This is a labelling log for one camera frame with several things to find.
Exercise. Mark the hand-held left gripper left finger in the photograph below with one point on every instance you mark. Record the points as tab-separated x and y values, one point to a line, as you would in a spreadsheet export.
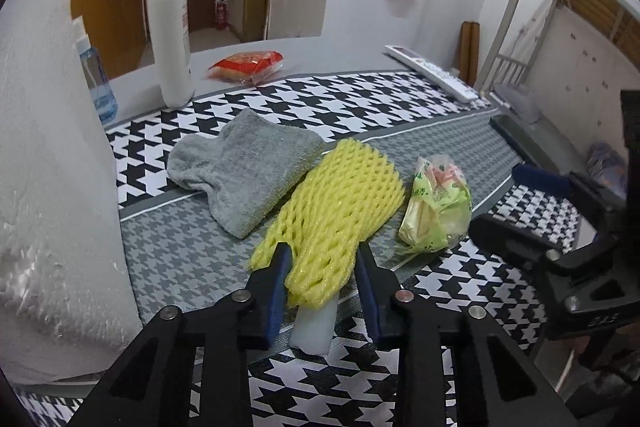
277	287

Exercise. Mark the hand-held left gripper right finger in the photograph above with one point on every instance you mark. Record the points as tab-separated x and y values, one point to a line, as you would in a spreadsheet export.
370	292

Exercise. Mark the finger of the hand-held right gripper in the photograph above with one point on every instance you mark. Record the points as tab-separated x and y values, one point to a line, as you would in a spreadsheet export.
505	237
542	179

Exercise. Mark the white foam sleeve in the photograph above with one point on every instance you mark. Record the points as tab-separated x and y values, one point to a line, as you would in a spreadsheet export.
312	327

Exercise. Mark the green snack packet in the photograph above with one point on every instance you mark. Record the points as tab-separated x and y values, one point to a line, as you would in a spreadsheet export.
435	207

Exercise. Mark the yellow foam net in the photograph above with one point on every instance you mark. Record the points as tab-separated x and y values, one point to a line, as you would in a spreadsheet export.
340	207

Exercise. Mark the grey sock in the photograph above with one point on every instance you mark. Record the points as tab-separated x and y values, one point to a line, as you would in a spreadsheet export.
240	167

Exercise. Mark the white foam box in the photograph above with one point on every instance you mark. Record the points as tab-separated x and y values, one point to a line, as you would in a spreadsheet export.
50	182

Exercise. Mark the black phone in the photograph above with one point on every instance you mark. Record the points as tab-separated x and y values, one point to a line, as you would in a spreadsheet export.
540	142

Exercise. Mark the grey pillow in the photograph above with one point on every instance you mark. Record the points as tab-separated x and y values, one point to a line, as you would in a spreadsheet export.
517	102

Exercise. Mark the black white houndstooth mat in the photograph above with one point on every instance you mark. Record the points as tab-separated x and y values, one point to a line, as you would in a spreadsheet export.
200	247

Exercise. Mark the wooden boards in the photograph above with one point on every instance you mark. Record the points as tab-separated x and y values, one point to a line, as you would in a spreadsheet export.
470	52

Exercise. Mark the white remote control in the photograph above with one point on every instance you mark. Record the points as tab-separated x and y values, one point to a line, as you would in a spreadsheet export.
430	69

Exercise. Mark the red snack packet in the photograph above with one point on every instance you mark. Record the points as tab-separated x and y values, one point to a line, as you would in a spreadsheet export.
245	63

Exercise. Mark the clear blue bottle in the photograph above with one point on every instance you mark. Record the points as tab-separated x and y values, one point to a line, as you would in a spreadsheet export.
97	82

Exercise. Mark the white pump bottle red cap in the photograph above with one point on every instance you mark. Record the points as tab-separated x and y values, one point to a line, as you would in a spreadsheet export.
170	32

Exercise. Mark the red fire extinguisher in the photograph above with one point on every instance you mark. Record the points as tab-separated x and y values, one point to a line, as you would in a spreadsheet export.
221	14

